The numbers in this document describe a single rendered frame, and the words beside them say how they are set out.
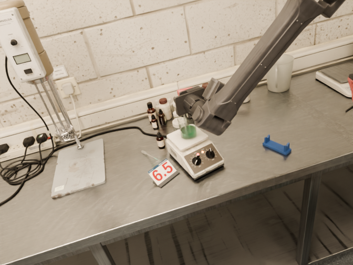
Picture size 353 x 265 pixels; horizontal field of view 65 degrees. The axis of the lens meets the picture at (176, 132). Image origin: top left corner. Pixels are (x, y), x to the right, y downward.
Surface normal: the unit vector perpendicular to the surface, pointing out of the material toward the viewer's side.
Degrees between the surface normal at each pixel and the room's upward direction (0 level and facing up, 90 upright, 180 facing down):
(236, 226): 0
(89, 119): 90
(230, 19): 90
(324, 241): 0
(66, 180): 0
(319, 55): 90
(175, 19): 90
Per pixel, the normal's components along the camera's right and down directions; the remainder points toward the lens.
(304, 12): 0.04, 0.62
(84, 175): -0.17, -0.82
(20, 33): 0.25, 0.50
